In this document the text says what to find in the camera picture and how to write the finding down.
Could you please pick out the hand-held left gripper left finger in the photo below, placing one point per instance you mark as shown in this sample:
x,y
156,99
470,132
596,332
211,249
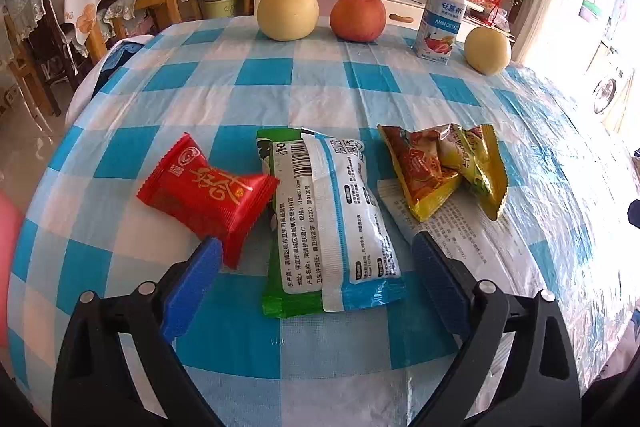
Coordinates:
x,y
192,292

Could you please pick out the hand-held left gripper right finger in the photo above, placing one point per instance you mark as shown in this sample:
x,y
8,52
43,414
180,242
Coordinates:
x,y
442,287

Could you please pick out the red gold-print snack packet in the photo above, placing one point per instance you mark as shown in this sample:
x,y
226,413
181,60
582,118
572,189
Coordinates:
x,y
205,197

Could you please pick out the white blue wipes packet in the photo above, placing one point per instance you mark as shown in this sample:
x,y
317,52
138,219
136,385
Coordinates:
x,y
340,217

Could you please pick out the orange yellow snack packet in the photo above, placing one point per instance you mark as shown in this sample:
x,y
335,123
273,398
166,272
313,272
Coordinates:
x,y
420,177

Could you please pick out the yellow green snack packet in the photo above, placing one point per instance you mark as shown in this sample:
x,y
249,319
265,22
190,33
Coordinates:
x,y
477,162

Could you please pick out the blue white checkered tablecloth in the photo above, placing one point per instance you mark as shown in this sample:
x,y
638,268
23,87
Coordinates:
x,y
320,97

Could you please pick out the small yellow pear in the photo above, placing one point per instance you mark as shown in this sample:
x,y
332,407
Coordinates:
x,y
487,50

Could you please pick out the blue white cloth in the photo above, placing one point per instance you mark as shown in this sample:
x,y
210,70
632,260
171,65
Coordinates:
x,y
117,62

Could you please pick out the white washing machine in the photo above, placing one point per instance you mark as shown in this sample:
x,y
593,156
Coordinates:
x,y
607,87

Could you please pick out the white yogurt bottle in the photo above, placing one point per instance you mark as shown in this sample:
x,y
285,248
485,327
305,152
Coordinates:
x,y
440,19

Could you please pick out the dark wooden chair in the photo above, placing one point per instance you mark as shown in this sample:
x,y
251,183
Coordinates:
x,y
60,47

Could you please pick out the red apple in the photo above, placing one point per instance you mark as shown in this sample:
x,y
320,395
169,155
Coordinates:
x,y
357,17

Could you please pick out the large yellow pear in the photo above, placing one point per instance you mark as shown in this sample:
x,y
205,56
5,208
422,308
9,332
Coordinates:
x,y
287,12

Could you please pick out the orange-print dining table cloth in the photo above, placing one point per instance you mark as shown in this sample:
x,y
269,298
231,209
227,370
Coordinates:
x,y
82,7

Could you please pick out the lace-covered wooden chair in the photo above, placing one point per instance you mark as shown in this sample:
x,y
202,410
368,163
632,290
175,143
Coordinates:
x,y
22,32

